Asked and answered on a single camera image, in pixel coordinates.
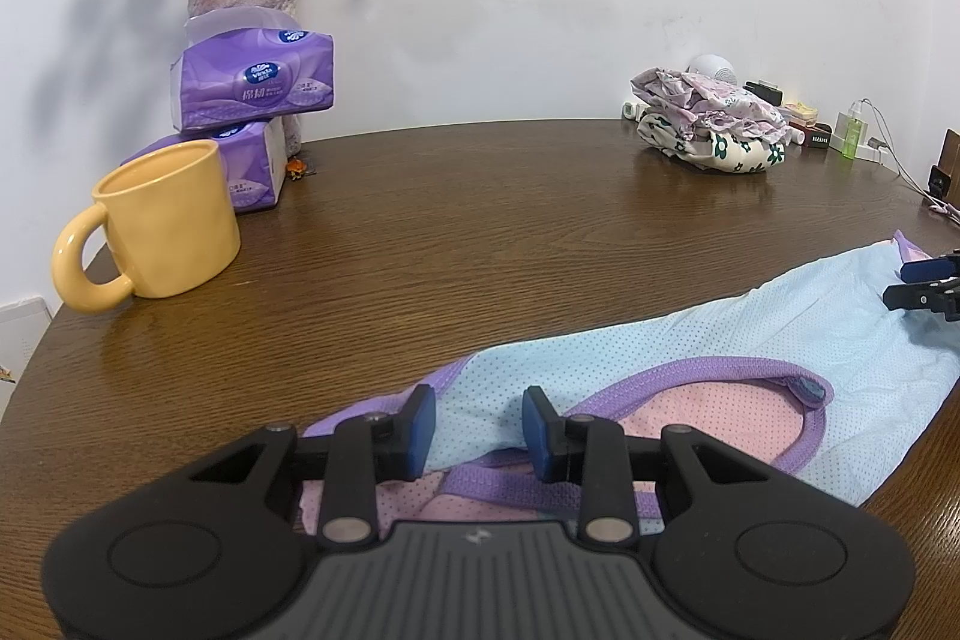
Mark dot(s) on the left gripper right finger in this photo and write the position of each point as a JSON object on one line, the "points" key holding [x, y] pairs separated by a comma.
{"points": [[730, 543]]}

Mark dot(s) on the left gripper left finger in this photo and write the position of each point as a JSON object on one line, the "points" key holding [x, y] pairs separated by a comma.
{"points": [[223, 544]]}

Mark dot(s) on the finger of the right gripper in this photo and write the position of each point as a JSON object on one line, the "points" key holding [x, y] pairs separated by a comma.
{"points": [[940, 268], [941, 297]]}

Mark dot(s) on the pink blue mesh vest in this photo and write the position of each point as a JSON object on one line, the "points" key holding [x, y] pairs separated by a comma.
{"points": [[810, 372]]}

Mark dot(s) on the black phone holder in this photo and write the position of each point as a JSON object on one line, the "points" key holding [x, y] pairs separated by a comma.
{"points": [[939, 183]]}

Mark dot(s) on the wooden chair back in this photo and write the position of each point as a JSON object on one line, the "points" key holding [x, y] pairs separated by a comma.
{"points": [[949, 164]]}

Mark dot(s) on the white power strip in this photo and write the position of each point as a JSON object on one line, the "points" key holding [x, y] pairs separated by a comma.
{"points": [[873, 152]]}

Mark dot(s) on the green spray bottle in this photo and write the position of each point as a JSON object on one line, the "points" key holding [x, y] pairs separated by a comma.
{"points": [[850, 129]]}

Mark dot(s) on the black red gift box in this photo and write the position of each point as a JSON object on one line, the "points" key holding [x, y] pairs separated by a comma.
{"points": [[815, 136]]}

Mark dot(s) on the yellow sticky note stack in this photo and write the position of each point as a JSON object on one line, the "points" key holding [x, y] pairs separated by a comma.
{"points": [[799, 113]]}

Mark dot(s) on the black charger on tin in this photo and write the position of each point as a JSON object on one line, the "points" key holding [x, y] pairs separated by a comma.
{"points": [[771, 94]]}

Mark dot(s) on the folded green flower garment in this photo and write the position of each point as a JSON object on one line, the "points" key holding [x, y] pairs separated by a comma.
{"points": [[709, 149]]}

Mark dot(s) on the folded pink floral garment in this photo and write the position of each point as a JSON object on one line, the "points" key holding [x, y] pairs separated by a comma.
{"points": [[692, 102]]}

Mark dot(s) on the white astronaut speaker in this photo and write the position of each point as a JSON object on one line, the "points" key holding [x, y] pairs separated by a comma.
{"points": [[715, 67]]}

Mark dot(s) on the yellow ceramic mug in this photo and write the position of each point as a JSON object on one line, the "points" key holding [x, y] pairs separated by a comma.
{"points": [[169, 226]]}

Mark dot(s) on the lower purple tissue pack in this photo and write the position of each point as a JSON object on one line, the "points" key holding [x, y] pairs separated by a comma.
{"points": [[254, 160]]}

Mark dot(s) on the purple tissue pack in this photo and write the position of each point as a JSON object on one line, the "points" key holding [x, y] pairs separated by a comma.
{"points": [[249, 63], [254, 160]]}

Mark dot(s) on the upper purple tissue pack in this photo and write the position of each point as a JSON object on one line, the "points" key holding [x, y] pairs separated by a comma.
{"points": [[249, 63]]}

